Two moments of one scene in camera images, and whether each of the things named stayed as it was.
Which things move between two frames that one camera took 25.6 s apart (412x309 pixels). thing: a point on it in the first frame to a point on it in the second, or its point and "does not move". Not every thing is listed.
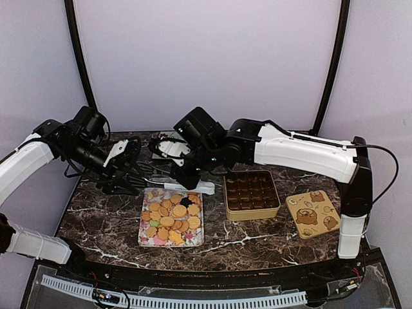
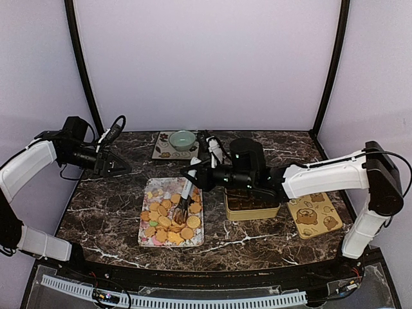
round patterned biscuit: x=179 y=211 to x=175 y=224
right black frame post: x=345 y=11 does not move
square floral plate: x=165 y=134 to x=163 y=149
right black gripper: x=189 y=181 to x=203 y=181
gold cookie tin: x=250 y=195 does not move
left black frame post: x=71 y=14 does not move
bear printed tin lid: x=313 y=214 does not move
